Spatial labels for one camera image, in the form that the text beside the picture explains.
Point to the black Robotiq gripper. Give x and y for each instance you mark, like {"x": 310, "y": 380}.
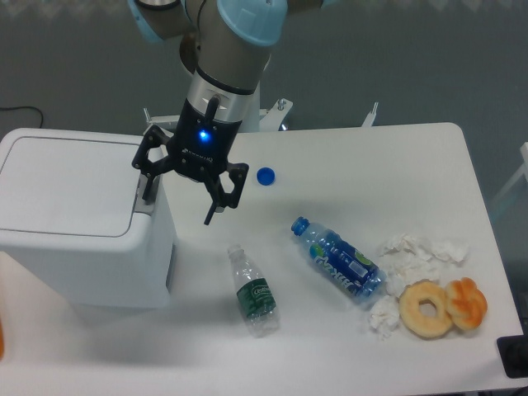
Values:
{"x": 199, "y": 150}

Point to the orange twisted bread roll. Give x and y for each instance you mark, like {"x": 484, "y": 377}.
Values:
{"x": 465, "y": 303}

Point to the blue plastic bottle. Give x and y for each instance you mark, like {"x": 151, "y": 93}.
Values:
{"x": 338, "y": 261}

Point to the large crumpled white tissue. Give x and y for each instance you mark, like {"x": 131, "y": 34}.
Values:
{"x": 407, "y": 259}

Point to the plain ring doughnut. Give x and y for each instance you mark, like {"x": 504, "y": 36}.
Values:
{"x": 422, "y": 308}

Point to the black device at edge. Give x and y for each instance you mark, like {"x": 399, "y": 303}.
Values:
{"x": 513, "y": 353}

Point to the small crumpled white tissue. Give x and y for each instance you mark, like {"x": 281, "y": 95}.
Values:
{"x": 384, "y": 316}

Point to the white frame at right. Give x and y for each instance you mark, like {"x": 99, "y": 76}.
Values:
{"x": 511, "y": 190}

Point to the blue bottle cap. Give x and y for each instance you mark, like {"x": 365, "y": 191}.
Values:
{"x": 266, "y": 176}

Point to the white push-button trash can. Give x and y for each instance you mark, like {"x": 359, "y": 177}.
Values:
{"x": 74, "y": 215}

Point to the clear bottle green label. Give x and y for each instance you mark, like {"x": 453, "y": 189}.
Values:
{"x": 256, "y": 300}

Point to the orange object at edge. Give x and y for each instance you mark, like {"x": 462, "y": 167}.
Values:
{"x": 2, "y": 341}

